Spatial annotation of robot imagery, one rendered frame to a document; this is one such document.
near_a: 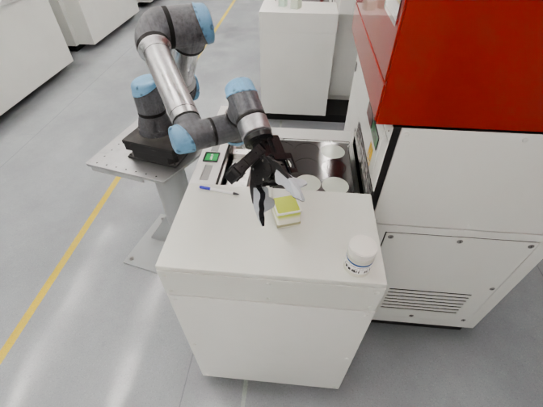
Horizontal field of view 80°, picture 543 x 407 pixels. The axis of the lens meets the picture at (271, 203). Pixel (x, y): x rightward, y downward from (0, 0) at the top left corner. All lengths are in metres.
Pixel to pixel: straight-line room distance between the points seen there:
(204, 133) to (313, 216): 0.42
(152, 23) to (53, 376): 1.66
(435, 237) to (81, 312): 1.83
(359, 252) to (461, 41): 0.54
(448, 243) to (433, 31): 0.79
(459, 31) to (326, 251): 0.61
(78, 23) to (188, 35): 4.51
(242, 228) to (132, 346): 1.15
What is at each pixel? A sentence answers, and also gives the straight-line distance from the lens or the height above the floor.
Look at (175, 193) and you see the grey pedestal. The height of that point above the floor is 0.58.
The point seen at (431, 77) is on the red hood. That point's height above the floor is 1.36.
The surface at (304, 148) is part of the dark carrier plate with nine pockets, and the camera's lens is 1.40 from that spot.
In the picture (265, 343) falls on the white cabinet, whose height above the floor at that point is 0.52.
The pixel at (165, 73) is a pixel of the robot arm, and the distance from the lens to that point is 0.97.
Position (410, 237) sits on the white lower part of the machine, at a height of 0.76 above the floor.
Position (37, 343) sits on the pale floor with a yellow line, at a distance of 2.20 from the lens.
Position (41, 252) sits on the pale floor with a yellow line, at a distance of 2.59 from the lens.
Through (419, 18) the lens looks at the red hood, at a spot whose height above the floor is 1.49.
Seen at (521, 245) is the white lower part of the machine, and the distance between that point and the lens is 1.51.
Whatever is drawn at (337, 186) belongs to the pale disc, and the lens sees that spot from 1.23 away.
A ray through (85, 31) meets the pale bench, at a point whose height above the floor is 0.24.
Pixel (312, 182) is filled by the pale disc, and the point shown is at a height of 0.90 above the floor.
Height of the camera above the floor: 1.71
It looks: 45 degrees down
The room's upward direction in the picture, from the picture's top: straight up
